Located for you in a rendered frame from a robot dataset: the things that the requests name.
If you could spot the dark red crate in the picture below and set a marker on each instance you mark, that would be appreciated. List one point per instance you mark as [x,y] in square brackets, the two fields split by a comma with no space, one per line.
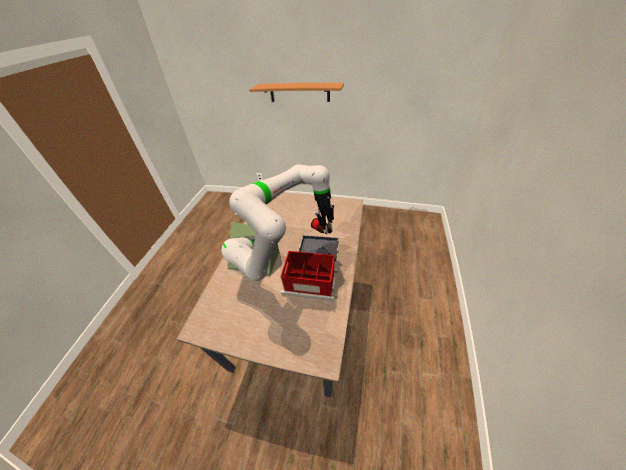
[308,273]

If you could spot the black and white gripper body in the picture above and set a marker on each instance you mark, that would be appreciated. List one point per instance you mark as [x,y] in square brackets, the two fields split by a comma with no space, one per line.
[323,205]

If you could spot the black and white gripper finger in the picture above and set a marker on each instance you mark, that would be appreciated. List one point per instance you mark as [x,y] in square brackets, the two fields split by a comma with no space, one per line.
[322,221]
[330,216]

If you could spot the brown bottle with red label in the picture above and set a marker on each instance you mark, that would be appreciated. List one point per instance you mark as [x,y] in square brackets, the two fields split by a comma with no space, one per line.
[315,225]

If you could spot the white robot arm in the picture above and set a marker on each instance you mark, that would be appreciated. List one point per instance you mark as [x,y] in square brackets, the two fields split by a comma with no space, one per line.
[252,258]

